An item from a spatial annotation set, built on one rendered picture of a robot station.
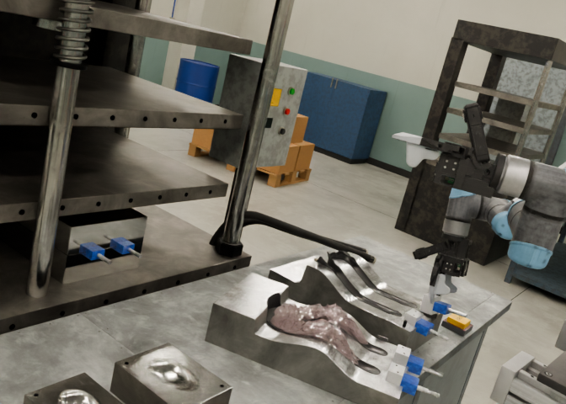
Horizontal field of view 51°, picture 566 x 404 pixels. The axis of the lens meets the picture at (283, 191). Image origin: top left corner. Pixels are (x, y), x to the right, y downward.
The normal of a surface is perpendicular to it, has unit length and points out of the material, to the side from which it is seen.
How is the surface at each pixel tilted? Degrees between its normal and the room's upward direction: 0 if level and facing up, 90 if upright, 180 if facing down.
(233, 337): 90
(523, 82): 90
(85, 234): 90
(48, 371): 0
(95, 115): 90
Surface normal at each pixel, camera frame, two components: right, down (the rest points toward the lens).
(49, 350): 0.23, -0.94
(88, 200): 0.77, 0.33
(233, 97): -0.59, 0.07
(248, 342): -0.33, 0.17
